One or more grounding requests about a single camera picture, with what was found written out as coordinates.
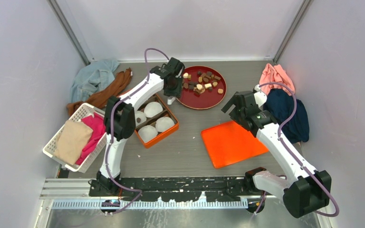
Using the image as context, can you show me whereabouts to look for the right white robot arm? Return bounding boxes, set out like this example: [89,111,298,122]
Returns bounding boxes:
[222,90,334,218]

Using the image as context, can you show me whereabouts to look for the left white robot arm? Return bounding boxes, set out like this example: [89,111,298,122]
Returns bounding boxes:
[96,57,185,196]

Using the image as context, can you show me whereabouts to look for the red round plate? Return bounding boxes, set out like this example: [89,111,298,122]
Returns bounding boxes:
[177,66,227,110]

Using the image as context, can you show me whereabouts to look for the navy blue cloth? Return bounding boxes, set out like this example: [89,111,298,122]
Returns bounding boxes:
[263,89,309,143]

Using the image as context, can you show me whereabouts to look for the orange box lid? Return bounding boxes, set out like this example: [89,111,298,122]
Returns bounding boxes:
[201,121,268,169]

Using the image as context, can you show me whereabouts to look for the orange compartment box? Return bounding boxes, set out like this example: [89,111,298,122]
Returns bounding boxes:
[134,94,179,148]

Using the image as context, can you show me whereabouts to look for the white paper cup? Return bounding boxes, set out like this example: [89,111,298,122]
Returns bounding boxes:
[134,111,147,127]
[155,116,175,133]
[138,125,158,143]
[144,102,163,118]

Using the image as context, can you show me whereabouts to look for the pink cloth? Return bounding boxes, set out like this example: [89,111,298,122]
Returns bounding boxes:
[259,63,295,95]

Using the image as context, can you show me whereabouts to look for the light blue cloth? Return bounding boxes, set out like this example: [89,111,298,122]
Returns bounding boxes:
[70,59,120,103]

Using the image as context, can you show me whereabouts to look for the brown cloth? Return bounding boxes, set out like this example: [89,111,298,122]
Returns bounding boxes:
[66,67,133,117]

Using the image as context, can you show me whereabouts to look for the magenta cloth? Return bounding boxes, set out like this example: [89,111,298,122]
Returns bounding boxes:
[76,113,106,165]

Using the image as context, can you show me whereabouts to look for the white plastic basket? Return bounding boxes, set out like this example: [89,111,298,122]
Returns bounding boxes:
[42,103,106,173]

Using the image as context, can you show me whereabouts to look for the beige cloth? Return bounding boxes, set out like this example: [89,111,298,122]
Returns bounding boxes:
[54,120,93,165]

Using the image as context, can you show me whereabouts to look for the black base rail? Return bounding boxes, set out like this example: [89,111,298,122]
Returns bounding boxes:
[88,176,263,202]

